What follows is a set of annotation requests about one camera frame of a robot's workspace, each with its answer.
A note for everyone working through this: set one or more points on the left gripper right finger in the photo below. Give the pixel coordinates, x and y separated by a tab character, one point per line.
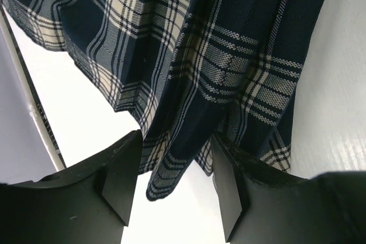
261	204

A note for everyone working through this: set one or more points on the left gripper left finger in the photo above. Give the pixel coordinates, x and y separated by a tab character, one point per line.
89	202

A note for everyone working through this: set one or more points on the navy plaid skirt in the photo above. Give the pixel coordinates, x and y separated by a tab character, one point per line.
185	69

